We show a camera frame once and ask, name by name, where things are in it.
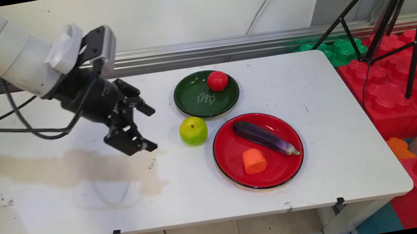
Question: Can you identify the aluminium wall rail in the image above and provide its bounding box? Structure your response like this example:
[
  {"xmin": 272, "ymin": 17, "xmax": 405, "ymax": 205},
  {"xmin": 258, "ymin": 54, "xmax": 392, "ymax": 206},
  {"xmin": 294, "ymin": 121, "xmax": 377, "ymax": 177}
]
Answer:
[{"xmin": 0, "ymin": 10, "xmax": 417, "ymax": 95}]

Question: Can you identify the small red foam block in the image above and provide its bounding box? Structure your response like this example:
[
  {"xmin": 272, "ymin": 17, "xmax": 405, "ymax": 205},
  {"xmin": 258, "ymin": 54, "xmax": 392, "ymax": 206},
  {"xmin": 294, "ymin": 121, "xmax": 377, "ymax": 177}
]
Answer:
[{"xmin": 360, "ymin": 27, "xmax": 417, "ymax": 61}]

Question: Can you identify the thin black tripod cable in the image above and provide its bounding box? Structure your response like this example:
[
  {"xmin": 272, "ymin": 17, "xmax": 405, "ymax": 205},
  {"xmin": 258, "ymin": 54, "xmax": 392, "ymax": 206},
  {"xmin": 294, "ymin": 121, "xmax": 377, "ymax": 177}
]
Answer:
[{"xmin": 357, "ymin": 62, "xmax": 376, "ymax": 110}]

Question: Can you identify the orange foam block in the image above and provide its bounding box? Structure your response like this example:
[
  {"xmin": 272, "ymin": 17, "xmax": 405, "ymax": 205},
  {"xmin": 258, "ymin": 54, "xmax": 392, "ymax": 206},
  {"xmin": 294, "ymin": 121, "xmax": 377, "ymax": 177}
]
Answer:
[{"xmin": 385, "ymin": 134, "xmax": 417, "ymax": 162}]

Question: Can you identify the red plate black rim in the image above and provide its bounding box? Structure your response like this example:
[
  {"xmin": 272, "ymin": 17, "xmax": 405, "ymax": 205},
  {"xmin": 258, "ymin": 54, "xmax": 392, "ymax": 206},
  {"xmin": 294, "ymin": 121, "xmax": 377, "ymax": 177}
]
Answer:
[{"xmin": 208, "ymin": 107, "xmax": 309, "ymax": 196}]

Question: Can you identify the dark green plate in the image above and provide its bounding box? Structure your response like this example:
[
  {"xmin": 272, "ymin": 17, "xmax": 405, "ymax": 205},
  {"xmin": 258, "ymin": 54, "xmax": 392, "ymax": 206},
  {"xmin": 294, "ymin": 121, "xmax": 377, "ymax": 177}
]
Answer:
[{"xmin": 171, "ymin": 66, "xmax": 243, "ymax": 122}]

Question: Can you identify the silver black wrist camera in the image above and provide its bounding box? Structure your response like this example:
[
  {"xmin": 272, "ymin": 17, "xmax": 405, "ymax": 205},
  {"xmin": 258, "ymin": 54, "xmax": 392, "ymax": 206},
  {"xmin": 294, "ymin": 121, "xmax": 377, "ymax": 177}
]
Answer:
[{"xmin": 74, "ymin": 24, "xmax": 122, "ymax": 83}]

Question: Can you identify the teal floor mat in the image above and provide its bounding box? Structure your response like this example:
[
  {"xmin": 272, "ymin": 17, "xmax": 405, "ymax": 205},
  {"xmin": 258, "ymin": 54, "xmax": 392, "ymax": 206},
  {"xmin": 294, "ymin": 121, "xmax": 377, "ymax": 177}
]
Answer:
[{"xmin": 353, "ymin": 200, "xmax": 404, "ymax": 234}]

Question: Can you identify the red toy tomato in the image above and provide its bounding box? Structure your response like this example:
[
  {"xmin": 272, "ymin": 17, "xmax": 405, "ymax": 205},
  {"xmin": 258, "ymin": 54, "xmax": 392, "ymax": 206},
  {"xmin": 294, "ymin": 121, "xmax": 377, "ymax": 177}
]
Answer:
[{"xmin": 206, "ymin": 69, "xmax": 230, "ymax": 93}]

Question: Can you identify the white table leg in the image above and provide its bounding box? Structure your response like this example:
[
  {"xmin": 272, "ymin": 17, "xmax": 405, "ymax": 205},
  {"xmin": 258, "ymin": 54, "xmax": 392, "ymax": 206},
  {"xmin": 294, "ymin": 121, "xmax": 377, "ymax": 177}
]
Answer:
[{"xmin": 318, "ymin": 196, "xmax": 397, "ymax": 234}]

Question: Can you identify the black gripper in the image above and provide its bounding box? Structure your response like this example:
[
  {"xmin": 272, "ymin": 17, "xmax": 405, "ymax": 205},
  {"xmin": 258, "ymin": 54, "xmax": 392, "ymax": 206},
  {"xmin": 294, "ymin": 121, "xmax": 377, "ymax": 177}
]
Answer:
[{"xmin": 48, "ymin": 58, "xmax": 162, "ymax": 166}]

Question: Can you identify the purple toy eggplant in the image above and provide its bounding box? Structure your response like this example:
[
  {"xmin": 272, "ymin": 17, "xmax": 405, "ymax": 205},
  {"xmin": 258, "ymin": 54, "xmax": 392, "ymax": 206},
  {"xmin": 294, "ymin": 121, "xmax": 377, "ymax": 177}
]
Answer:
[{"xmin": 232, "ymin": 113, "xmax": 301, "ymax": 164}]

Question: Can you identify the orange toy carrot piece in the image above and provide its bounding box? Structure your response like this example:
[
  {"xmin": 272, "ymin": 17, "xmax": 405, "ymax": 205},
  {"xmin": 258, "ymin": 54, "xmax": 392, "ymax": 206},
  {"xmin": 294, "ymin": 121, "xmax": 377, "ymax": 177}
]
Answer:
[{"xmin": 241, "ymin": 147, "xmax": 269, "ymax": 176}]

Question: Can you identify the green foam block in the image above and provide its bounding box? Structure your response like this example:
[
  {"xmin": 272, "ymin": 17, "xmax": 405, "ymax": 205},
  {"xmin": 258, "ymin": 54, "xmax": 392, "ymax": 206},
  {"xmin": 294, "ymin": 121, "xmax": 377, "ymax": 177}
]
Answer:
[{"xmin": 295, "ymin": 34, "xmax": 371, "ymax": 72}]

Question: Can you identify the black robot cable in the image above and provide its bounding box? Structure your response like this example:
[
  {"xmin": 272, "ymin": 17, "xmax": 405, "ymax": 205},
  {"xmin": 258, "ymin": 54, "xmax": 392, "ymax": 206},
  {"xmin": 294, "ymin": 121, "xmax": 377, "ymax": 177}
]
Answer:
[
  {"xmin": 0, "ymin": 44, "xmax": 84, "ymax": 141},
  {"xmin": 0, "ymin": 63, "xmax": 107, "ymax": 146},
  {"xmin": 0, "ymin": 95, "xmax": 41, "ymax": 125}
]

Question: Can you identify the green toy apple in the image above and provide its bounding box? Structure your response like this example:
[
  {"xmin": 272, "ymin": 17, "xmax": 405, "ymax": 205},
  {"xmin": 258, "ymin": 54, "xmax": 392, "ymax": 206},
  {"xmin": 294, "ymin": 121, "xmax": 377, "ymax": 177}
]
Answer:
[{"xmin": 177, "ymin": 114, "xmax": 210, "ymax": 148}]

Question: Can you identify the large red foam block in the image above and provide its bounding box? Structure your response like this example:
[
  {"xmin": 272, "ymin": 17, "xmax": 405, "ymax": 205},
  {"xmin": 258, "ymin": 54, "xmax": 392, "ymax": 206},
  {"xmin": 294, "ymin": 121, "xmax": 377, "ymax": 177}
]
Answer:
[{"xmin": 336, "ymin": 50, "xmax": 417, "ymax": 147}]

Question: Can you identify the white vented wrist module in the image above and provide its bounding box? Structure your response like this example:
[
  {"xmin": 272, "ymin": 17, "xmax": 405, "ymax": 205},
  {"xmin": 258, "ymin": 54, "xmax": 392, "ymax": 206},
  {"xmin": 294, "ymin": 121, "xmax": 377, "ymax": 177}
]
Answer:
[{"xmin": 40, "ymin": 22, "xmax": 89, "ymax": 77}]

